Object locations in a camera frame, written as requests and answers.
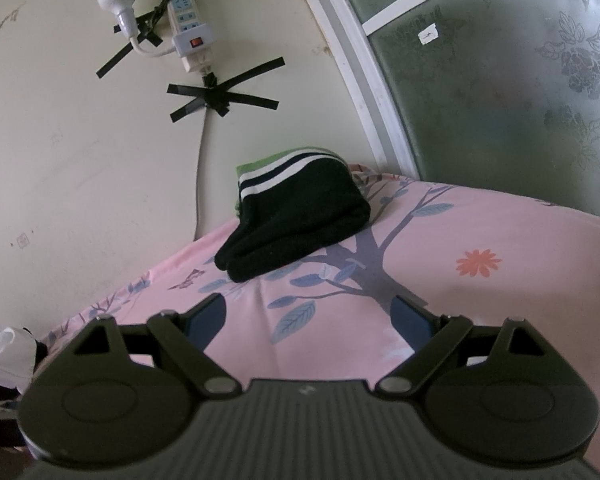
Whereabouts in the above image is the black garment with striped cuff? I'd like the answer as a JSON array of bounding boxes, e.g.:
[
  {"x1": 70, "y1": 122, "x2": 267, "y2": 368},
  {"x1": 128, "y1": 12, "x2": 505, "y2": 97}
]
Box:
[{"x1": 214, "y1": 152, "x2": 372, "y2": 284}]

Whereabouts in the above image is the white power strip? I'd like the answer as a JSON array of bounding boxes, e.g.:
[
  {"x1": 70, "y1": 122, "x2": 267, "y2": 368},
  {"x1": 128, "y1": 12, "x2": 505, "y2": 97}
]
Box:
[{"x1": 167, "y1": 0, "x2": 217, "y2": 76}]

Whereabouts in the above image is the green cloth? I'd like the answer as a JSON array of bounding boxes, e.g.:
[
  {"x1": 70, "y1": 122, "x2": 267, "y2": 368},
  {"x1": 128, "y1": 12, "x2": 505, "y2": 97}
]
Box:
[{"x1": 234, "y1": 147, "x2": 332, "y2": 220}]

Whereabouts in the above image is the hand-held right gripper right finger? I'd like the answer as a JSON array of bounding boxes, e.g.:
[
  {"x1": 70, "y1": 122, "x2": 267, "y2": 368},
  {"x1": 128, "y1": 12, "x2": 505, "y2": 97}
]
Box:
[{"x1": 377, "y1": 295, "x2": 557, "y2": 402}]

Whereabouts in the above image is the white cloth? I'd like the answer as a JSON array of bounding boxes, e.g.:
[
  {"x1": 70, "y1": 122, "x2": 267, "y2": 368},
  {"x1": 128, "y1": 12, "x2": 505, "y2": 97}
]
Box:
[{"x1": 0, "y1": 326, "x2": 37, "y2": 392}]

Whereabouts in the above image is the black tape cross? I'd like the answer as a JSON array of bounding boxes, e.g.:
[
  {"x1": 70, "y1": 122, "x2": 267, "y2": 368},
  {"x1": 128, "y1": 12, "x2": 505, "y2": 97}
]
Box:
[{"x1": 166, "y1": 56, "x2": 286, "y2": 124}]

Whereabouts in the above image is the white window frame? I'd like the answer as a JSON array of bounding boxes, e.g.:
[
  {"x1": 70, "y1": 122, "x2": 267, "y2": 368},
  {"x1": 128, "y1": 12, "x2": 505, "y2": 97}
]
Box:
[{"x1": 285, "y1": 0, "x2": 522, "y2": 182}]

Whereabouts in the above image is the grey power cable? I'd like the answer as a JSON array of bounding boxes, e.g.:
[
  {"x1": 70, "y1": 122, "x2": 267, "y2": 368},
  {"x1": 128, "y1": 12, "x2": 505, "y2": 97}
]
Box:
[{"x1": 193, "y1": 73, "x2": 217, "y2": 241}]

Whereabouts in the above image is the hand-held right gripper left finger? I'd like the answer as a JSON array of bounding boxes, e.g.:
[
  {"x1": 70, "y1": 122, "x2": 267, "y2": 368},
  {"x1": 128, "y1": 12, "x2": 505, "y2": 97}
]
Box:
[{"x1": 72, "y1": 292, "x2": 242, "y2": 402}]

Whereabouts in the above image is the pink floral bedsheet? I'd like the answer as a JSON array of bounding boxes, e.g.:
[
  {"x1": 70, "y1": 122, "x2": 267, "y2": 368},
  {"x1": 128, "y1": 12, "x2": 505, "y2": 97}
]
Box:
[{"x1": 39, "y1": 162, "x2": 600, "y2": 393}]

